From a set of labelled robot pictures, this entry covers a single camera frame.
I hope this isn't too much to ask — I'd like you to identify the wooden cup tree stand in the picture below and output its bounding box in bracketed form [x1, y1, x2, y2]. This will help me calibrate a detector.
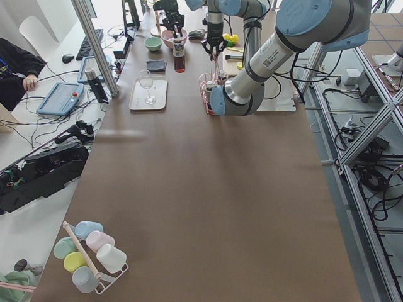
[150, 11, 161, 37]

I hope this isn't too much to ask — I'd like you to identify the pink straw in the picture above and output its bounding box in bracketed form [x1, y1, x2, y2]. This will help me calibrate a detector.
[0, 282, 36, 293]

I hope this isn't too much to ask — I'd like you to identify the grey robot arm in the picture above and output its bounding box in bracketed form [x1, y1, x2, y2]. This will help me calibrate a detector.
[186, 1, 372, 116]
[186, 1, 271, 60]

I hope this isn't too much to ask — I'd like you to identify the grey folded cloth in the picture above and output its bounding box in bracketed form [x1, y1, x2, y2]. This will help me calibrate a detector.
[146, 60, 167, 72]

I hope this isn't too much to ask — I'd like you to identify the black thermos bottle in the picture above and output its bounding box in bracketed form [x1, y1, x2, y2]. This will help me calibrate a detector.
[84, 68, 108, 104]

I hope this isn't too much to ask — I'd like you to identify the yellow plastic knife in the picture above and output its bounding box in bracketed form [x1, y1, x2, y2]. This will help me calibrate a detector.
[227, 47, 244, 53]

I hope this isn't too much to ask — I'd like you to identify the pastel green cup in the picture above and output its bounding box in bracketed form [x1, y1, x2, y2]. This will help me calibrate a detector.
[53, 237, 78, 259]

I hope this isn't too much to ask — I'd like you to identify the cream serving tray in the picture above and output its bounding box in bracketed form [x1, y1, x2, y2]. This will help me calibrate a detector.
[128, 75, 167, 111]

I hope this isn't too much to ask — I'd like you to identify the bamboo cutting board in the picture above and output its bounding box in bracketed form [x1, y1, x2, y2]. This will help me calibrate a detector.
[222, 48, 243, 76]

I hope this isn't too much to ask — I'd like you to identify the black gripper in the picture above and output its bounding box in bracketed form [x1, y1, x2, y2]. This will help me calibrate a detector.
[201, 28, 228, 56]
[153, 0, 179, 16]

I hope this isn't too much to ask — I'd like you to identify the pastel pink cup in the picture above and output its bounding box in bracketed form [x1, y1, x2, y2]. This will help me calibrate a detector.
[86, 230, 115, 253]

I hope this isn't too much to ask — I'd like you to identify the black computer mouse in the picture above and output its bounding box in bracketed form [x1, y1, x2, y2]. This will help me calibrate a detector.
[62, 54, 75, 64]

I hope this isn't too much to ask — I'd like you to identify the clear wine glass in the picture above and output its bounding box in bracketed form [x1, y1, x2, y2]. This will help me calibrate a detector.
[138, 70, 156, 105]

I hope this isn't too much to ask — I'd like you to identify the pink bowl of ice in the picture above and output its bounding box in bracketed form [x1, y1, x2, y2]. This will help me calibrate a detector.
[161, 28, 188, 50]

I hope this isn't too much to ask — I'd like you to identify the copper wire bottle basket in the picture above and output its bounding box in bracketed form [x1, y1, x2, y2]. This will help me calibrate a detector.
[198, 56, 228, 115]

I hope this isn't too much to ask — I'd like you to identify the tea bottle white cap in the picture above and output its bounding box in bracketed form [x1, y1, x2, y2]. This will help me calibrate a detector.
[172, 36, 186, 73]

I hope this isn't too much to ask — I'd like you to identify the grey blue cup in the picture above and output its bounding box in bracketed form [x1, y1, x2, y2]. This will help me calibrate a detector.
[72, 266, 99, 293]

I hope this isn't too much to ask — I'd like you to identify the steel jigger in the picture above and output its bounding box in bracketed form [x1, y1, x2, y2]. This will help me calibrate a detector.
[14, 259, 43, 276]

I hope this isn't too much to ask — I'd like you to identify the white cup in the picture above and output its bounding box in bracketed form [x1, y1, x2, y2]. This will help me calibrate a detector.
[96, 243, 127, 274]

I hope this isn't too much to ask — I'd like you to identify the yellow lemon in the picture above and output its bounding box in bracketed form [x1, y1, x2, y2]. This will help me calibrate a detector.
[223, 33, 239, 47]

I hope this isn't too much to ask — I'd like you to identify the pastel yellow cup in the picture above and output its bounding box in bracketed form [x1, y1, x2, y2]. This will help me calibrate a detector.
[63, 252, 87, 274]

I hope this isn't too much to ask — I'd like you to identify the white wire cup rack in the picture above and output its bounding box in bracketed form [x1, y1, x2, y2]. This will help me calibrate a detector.
[62, 221, 129, 295]

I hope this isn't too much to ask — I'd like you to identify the blue teach pendant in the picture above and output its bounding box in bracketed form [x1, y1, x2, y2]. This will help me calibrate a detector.
[36, 82, 84, 116]
[77, 55, 105, 85]

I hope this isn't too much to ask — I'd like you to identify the aluminium frame post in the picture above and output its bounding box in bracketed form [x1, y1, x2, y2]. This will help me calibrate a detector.
[71, 0, 119, 97]

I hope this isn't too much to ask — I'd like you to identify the green empty bowl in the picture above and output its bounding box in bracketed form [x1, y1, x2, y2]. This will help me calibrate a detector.
[144, 36, 162, 52]

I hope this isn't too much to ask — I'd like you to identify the black keyboard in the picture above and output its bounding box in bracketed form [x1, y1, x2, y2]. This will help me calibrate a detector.
[76, 29, 103, 61]

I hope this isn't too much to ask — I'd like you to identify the pastel blue cup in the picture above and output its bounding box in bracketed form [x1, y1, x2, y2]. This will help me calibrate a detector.
[74, 221, 104, 240]

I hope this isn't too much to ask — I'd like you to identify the steel muddler black tip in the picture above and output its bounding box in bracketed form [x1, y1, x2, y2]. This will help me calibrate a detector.
[225, 54, 243, 60]

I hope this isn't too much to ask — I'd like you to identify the person's hand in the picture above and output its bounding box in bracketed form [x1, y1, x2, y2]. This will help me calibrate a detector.
[23, 74, 38, 91]

